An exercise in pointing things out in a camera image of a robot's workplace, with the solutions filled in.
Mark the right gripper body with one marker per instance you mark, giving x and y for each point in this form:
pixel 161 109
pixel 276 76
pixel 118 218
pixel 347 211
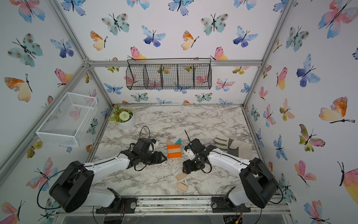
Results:
pixel 193 164

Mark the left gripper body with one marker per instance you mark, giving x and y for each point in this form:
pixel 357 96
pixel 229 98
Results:
pixel 147 158

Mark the natural wood rectangular block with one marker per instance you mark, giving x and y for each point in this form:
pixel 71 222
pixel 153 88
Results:
pixel 175 150

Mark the orange rectangular block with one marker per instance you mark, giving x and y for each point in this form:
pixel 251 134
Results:
pixel 175 155
pixel 177 146

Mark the teal triangle block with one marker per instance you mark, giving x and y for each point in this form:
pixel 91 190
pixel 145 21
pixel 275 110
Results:
pixel 178 141

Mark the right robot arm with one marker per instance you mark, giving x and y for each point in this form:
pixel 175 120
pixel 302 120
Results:
pixel 258 185

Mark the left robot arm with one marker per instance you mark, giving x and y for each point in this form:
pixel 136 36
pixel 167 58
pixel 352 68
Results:
pixel 73 189

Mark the small wood block upper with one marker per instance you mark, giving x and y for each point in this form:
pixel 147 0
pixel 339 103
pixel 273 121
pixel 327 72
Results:
pixel 180 176

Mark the small wood block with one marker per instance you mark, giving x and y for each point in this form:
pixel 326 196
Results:
pixel 182 187
pixel 180 176

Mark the small wood block lower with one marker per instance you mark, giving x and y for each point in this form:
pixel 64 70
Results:
pixel 182 187

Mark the potted flower plant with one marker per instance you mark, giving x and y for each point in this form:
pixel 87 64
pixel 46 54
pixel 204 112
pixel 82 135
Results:
pixel 122 117

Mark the aluminium front rail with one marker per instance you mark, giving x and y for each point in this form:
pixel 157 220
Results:
pixel 182 205

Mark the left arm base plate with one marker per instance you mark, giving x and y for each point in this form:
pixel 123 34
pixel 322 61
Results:
pixel 123 205

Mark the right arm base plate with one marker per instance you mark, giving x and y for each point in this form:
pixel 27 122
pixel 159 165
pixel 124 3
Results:
pixel 222 204

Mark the black wire wall basket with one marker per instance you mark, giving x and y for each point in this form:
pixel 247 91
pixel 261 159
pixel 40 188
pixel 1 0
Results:
pixel 169 74

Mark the white mesh wall basket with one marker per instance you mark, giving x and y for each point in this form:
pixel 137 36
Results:
pixel 68 120

